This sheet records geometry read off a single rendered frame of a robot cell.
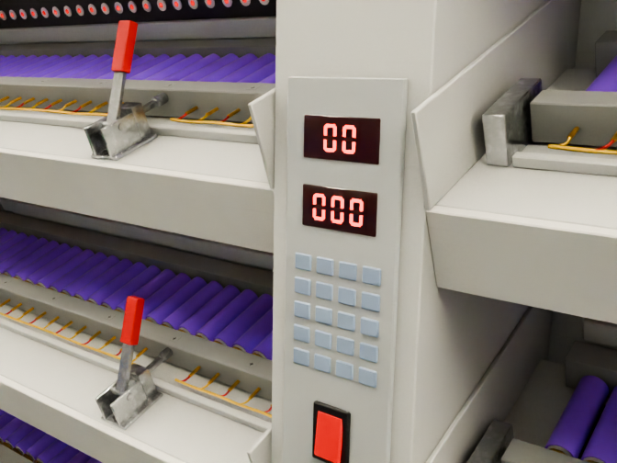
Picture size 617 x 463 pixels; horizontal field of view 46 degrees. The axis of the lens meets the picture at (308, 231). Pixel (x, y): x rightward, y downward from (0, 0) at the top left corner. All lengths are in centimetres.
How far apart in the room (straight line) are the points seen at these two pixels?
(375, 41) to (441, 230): 10
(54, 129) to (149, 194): 16
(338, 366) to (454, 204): 11
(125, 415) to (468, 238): 32
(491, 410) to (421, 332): 12
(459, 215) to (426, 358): 8
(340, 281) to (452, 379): 9
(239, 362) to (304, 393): 14
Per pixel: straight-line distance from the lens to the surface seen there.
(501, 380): 48
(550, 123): 39
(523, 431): 49
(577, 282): 34
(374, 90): 36
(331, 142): 37
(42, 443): 88
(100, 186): 53
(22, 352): 71
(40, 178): 59
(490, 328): 45
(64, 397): 63
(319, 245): 38
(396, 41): 36
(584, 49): 53
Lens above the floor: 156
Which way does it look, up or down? 12 degrees down
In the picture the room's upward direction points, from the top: 1 degrees clockwise
